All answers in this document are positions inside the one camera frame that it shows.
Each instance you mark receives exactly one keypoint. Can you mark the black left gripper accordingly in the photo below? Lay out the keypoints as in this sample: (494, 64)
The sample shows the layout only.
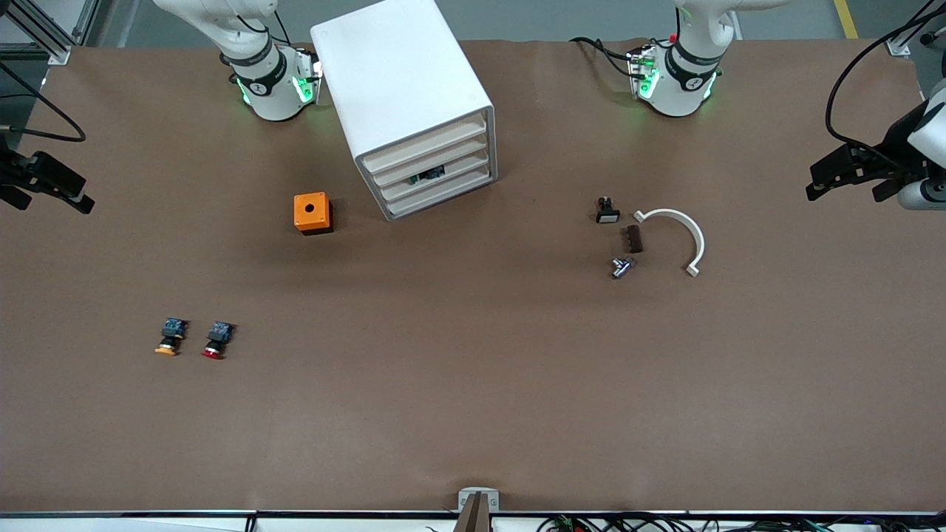
(893, 150)

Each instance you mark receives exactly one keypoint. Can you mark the black white square pushbutton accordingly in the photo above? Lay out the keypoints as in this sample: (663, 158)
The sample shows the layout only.
(607, 213)

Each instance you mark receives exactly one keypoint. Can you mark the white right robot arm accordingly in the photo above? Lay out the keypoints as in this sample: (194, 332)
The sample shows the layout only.
(273, 96)

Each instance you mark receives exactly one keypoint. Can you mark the aluminium frame profile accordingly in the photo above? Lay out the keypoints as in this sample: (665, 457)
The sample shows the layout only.
(44, 33)
(913, 29)
(87, 18)

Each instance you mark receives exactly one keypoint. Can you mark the yellow mushroom push button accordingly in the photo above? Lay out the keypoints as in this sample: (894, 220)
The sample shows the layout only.
(170, 336)

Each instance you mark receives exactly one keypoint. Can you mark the orange button enclosure box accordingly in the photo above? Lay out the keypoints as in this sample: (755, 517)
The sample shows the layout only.
(321, 203)

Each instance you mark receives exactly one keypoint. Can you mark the white curved plastic bracket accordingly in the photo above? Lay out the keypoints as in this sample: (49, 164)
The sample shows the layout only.
(698, 236)

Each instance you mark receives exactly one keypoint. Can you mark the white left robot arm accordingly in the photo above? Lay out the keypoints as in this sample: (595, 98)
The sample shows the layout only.
(680, 96)

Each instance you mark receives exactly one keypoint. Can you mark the silver key switch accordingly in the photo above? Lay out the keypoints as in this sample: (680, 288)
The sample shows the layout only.
(622, 267)

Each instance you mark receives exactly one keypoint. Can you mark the white drawer cabinet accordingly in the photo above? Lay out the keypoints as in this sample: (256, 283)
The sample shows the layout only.
(399, 74)

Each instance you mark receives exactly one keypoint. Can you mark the brown terminal block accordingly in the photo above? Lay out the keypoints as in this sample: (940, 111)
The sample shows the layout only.
(633, 239)

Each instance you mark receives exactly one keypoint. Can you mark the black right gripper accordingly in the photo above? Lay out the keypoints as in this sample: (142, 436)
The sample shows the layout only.
(10, 171)

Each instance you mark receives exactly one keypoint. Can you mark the red mushroom push button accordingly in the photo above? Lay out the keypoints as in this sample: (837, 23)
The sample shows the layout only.
(216, 340)

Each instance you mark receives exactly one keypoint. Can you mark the white plastic drawer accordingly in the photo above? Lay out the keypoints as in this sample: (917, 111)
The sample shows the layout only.
(425, 144)
(443, 191)
(429, 160)
(462, 170)

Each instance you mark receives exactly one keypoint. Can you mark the silver camera mount bracket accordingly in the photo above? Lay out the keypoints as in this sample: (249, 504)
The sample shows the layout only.
(478, 501)

